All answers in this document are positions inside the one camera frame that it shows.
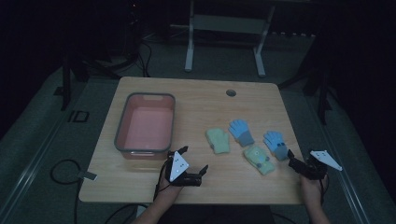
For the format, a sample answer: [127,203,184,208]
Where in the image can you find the person's dark clothing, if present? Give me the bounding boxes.
[157,204,276,224]

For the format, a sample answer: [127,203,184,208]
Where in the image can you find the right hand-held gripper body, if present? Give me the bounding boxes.
[295,149,344,181]

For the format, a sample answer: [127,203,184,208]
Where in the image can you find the black background cables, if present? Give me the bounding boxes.
[136,40,154,78]

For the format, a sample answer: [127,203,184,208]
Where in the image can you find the blue glove with dark dots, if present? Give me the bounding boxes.
[262,130,290,161]

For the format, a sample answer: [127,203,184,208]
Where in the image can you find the black metal stand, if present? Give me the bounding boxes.
[53,3,150,112]
[277,34,334,126]

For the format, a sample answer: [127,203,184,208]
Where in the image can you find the plain blue glove grey cuff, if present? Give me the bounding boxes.
[228,119,256,147]

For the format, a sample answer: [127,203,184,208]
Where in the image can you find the pink plastic bin grey rim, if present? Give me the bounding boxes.
[113,91,177,161]

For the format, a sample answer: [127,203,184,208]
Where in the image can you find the white metal table frame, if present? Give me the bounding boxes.
[184,0,276,78]

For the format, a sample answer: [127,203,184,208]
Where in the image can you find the black looped floor cable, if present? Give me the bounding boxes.
[49,159,82,224]

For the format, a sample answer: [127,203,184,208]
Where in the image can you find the grey cable clip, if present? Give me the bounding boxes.
[78,171,98,182]

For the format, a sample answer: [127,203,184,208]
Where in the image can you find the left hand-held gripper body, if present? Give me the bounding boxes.
[164,150,203,188]

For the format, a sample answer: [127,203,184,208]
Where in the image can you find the person's right hand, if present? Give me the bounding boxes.
[300,175,329,205]

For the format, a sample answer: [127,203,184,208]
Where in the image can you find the person's left hand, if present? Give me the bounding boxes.
[157,174,185,201]

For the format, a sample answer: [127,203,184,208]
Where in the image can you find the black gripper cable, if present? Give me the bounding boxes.
[152,157,173,202]
[318,176,330,204]

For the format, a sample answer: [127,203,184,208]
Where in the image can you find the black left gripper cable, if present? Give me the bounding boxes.
[152,157,173,202]

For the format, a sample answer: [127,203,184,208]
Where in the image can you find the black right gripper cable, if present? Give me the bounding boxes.
[318,176,330,204]

